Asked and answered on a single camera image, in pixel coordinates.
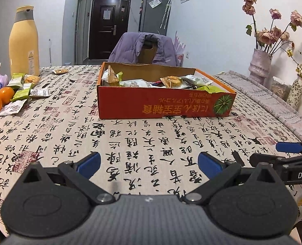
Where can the round biscuit snack packet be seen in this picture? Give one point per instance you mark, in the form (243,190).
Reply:
(171,81)

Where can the small green snack packet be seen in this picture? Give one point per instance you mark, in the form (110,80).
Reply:
(119,76)

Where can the purple padded jacket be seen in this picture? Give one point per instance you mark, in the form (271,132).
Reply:
(125,48)

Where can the red cardboard box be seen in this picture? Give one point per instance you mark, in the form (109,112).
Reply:
(130,102)

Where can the orange biscuit snack packet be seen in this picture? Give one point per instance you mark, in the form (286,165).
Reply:
(32,78)

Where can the pink ribbed vase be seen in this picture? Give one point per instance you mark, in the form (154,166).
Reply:
(260,66)

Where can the brown chair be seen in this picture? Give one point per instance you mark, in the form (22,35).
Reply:
(147,55)

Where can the yellow bottle with grey cap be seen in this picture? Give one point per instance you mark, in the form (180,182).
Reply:
(23,46)

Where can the grey quilted cover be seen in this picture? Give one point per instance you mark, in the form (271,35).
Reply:
(263,94)

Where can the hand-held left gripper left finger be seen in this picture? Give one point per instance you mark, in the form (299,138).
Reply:
(89,162)

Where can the glass jar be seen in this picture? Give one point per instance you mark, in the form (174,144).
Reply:
(279,88)

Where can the grey and white snack packet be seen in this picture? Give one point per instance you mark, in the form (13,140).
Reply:
(196,80)

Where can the pink folding rack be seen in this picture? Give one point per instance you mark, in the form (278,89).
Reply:
(180,48)

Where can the speckled vase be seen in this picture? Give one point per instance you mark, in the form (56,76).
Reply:
(295,94)

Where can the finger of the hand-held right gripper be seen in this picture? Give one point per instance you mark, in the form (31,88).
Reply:
(288,147)
(263,160)

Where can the calligraphy printed tablecloth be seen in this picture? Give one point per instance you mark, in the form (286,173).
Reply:
(77,132)

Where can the grey refrigerator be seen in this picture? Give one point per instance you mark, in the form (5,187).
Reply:
(151,17)

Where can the small orange snack packet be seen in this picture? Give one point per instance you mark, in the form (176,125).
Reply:
(60,71)

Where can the white mop stick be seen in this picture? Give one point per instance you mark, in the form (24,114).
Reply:
(49,53)

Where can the folded umbrella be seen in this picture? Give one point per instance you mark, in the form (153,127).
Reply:
(165,12)

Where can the dark brown door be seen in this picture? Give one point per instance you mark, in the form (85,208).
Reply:
(107,33)

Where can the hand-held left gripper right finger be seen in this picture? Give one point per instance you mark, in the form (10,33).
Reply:
(208,162)

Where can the paper note on refrigerator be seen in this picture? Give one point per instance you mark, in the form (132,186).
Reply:
(154,3)

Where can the dried pink roses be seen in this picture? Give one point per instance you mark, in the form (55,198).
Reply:
(270,34)

